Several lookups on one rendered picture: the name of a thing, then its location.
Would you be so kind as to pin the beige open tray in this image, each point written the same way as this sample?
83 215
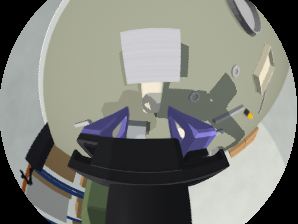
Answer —
267 71

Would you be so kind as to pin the yellow-handled screwdriver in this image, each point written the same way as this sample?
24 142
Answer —
248 114

